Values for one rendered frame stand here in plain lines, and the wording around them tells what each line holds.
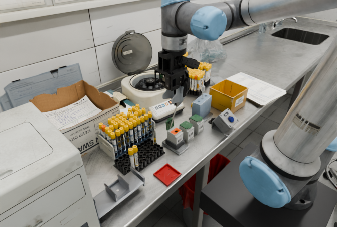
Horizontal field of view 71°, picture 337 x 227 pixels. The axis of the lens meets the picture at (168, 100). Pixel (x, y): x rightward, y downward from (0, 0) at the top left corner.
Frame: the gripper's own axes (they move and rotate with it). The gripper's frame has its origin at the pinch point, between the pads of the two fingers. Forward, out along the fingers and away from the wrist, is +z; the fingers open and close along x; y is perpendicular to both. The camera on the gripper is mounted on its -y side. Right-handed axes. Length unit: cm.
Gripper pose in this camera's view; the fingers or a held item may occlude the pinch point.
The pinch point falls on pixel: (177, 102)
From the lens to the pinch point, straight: 82.4
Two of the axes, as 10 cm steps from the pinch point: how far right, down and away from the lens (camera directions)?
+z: 0.0, 8.4, 5.3
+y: -6.8, 3.9, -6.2
